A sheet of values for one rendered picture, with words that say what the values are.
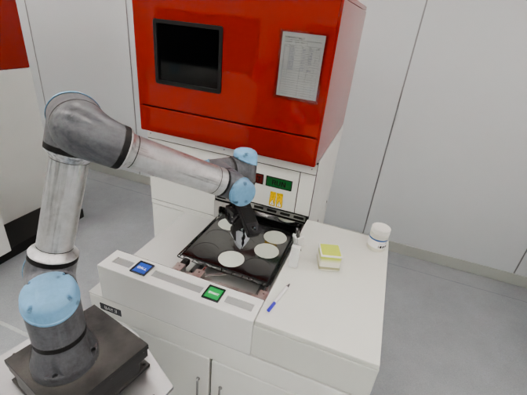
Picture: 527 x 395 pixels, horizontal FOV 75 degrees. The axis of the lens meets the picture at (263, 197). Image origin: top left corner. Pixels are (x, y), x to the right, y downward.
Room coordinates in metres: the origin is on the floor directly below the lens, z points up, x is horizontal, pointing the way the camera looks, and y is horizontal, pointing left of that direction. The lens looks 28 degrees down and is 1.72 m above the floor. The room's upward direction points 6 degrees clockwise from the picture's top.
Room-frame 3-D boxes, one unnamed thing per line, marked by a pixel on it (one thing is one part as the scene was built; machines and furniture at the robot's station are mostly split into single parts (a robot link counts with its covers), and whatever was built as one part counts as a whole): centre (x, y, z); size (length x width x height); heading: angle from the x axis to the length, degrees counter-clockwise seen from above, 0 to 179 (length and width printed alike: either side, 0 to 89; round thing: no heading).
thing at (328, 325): (0.93, -0.27, 0.89); 0.62 x 0.35 x 0.14; 162
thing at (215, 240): (1.14, 0.07, 0.90); 0.34 x 0.34 x 0.01; 72
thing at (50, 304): (0.56, 0.46, 1.07); 0.13 x 0.12 x 0.14; 35
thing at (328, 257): (0.97, -0.25, 1.00); 0.07 x 0.07 x 0.07; 1
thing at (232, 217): (1.01, 0.07, 1.14); 0.09 x 0.08 x 0.12; 35
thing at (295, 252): (0.96, -0.13, 1.03); 0.06 x 0.04 x 0.13; 162
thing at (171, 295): (0.82, 0.24, 0.89); 0.55 x 0.09 x 0.14; 72
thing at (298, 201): (1.42, 0.18, 1.02); 0.82 x 0.03 x 0.40; 72
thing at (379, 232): (1.12, -0.46, 1.01); 0.07 x 0.07 x 0.10
